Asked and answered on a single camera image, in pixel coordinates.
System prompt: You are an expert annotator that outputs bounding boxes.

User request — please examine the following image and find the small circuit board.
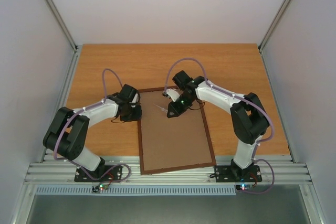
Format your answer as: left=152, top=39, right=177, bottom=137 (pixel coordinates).
left=91, top=185, right=109, bottom=193
left=236, top=184, right=257, bottom=191

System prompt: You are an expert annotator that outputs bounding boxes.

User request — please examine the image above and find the brown wooden picture frame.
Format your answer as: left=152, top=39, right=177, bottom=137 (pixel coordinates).
left=136, top=86, right=216, bottom=176

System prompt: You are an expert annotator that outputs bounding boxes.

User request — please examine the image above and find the left small circuit board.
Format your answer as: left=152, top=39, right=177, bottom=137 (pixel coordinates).
left=91, top=185, right=109, bottom=193

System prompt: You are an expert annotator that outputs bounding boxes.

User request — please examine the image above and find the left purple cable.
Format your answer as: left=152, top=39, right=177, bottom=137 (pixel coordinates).
left=53, top=68, right=132, bottom=183

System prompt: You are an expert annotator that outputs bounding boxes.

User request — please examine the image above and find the clear handle screwdriver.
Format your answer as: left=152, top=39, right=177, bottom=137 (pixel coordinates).
left=153, top=104, right=167, bottom=113

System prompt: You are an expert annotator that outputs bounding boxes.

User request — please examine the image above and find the grey slotted cable duct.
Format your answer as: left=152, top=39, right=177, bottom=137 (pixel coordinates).
left=35, top=185, right=236, bottom=196

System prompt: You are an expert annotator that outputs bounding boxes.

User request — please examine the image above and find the right aluminium corner post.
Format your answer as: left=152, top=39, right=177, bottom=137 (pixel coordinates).
left=258, top=0, right=292, bottom=54

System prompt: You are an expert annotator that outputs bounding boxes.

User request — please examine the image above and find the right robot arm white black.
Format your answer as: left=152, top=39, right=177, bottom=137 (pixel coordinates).
left=163, top=70, right=272, bottom=180

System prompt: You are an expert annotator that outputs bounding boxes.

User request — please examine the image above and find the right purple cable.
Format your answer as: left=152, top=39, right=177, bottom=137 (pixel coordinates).
left=164, top=57, right=276, bottom=195

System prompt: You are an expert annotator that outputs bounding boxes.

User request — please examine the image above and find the left aluminium corner post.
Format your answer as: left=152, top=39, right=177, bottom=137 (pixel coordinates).
left=45, top=0, right=78, bottom=52

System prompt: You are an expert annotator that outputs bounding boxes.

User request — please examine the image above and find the right small circuit board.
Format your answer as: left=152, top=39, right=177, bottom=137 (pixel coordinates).
left=236, top=184, right=257, bottom=191

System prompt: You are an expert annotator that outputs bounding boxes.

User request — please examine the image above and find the aluminium rail base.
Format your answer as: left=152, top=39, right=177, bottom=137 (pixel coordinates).
left=24, top=151, right=312, bottom=185

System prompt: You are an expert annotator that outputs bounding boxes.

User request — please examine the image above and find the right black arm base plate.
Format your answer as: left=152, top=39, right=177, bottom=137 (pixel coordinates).
left=212, top=165, right=262, bottom=183

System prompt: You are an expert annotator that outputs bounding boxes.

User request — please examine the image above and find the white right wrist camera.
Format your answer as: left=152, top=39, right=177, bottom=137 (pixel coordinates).
left=162, top=88, right=180, bottom=102

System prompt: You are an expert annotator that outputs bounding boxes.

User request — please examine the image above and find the purple cable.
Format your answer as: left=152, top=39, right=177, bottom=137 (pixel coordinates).
left=164, top=57, right=276, bottom=195
left=53, top=68, right=132, bottom=183

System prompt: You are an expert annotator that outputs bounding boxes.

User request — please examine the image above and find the aluminium corner post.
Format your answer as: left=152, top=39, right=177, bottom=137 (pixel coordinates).
left=258, top=0, right=292, bottom=54
left=45, top=0, right=78, bottom=52

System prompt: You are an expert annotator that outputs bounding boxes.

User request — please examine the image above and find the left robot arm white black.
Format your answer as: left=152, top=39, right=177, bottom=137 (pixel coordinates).
left=43, top=84, right=142, bottom=181

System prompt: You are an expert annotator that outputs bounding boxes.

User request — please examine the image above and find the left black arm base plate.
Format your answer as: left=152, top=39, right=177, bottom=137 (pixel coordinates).
left=74, top=165, right=123, bottom=183

